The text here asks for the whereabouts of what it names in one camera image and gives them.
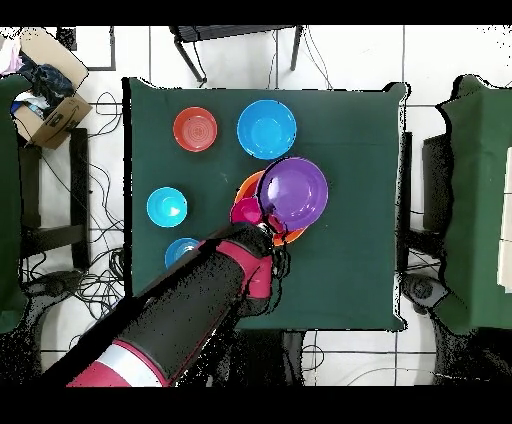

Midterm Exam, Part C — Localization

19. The magenta bowl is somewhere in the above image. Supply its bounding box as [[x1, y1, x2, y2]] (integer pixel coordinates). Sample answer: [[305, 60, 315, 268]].
[[229, 196, 266, 226]]

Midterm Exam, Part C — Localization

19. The purple bowl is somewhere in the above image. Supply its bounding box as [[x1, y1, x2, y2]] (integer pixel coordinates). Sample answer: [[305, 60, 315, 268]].
[[257, 156, 330, 232]]

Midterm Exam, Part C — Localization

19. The glossy red bowl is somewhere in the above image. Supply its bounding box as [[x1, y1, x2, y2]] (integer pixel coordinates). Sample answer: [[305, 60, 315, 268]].
[[239, 177, 266, 201]]

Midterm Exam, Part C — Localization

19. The large orange bowl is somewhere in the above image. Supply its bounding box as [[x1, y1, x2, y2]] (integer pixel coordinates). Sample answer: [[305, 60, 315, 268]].
[[233, 169, 309, 247]]

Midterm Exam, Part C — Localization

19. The large blue bowl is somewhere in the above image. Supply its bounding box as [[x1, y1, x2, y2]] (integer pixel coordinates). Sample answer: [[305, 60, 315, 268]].
[[236, 99, 298, 161]]

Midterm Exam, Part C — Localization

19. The blue bowl with ring pattern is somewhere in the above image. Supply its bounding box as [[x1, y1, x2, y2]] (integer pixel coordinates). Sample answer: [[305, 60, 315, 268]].
[[164, 237, 200, 270]]

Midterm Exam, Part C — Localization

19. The orange bowl with ring pattern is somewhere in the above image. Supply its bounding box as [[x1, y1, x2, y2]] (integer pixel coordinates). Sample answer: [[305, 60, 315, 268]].
[[172, 106, 219, 154]]

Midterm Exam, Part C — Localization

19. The cyan ribbed bowl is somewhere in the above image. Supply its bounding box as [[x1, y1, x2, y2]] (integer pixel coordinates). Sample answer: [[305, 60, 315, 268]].
[[146, 186, 189, 229]]

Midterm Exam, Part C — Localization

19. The dark green tablecloth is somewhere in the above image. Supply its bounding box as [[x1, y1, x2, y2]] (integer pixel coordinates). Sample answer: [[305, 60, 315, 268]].
[[121, 75, 411, 333]]

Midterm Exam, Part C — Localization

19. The black metal chair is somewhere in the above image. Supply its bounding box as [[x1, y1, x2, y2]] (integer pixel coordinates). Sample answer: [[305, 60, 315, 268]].
[[168, 24, 305, 85]]

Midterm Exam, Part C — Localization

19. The green cloth covered table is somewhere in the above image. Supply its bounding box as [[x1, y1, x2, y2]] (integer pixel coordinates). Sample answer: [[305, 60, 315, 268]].
[[0, 73, 31, 335], [435, 74, 512, 337]]

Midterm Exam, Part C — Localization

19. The black bench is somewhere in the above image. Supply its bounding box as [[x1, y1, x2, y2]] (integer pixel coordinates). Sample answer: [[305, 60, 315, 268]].
[[17, 127, 92, 271]]

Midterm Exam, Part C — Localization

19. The white box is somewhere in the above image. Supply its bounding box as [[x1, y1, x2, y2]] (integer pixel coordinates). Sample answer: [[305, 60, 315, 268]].
[[496, 146, 512, 293]]

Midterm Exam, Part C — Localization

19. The cardboard box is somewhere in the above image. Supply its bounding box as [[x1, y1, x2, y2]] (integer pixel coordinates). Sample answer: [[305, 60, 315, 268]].
[[11, 26, 94, 150]]

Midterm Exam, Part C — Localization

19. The dark blue cloth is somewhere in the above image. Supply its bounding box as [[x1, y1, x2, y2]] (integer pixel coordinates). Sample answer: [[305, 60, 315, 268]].
[[17, 53, 77, 109]]

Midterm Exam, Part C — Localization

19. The black floor box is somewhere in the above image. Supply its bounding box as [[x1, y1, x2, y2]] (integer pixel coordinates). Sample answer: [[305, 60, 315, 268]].
[[56, 26, 78, 52]]

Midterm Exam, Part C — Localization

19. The pale pink cloth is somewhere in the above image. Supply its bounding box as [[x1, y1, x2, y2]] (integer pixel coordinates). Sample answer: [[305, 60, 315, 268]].
[[0, 37, 25, 77]]

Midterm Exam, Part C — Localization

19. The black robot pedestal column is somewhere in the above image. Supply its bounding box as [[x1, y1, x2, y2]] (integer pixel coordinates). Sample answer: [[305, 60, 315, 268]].
[[235, 329, 305, 388]]

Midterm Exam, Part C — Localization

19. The dark grey pedestal foot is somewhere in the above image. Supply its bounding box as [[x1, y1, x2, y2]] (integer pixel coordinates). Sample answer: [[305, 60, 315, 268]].
[[400, 273, 451, 315], [23, 269, 87, 299]]

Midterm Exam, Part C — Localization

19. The tangle of black cables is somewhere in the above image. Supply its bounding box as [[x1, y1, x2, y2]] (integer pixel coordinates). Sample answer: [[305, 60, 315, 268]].
[[19, 91, 127, 353]]

